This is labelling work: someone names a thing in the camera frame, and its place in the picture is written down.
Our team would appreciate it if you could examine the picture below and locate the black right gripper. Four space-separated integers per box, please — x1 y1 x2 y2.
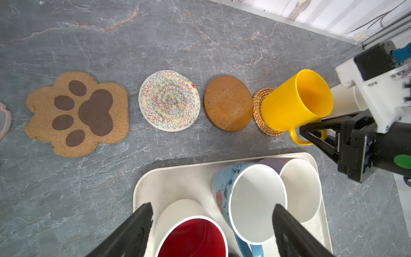
299 110 376 183

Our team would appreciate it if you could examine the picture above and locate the aluminium corner post right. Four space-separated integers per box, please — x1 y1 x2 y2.
362 12 411 50

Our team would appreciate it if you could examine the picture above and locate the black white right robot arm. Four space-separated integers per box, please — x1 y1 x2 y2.
299 110 411 183

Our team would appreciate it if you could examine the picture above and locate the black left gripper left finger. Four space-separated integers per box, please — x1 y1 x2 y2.
88 202 153 257

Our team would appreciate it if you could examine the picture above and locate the cork paw print coaster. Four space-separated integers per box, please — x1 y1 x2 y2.
25 72 130 157

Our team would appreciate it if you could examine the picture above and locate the white grey small mug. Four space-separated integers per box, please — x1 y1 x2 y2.
259 157 322 224

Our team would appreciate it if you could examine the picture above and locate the beige plastic tray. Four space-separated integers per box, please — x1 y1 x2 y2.
133 152 333 257

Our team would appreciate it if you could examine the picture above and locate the white grey round coaster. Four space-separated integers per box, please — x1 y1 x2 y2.
138 70 201 132

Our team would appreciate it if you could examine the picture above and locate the woven rattan round coaster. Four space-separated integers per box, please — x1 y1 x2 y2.
253 88 284 137

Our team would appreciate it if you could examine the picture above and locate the light blue mug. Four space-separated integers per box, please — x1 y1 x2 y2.
211 162 288 257

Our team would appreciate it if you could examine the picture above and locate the brown round wooden coaster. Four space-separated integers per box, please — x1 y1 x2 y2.
203 76 254 132

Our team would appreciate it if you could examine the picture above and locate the red inside white mug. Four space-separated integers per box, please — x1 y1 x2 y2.
154 199 229 257

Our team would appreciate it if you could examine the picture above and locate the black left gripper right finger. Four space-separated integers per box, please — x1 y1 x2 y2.
272 204 333 257

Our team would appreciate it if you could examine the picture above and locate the pink flower shaped coaster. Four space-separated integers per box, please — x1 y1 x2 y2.
0 102 12 141

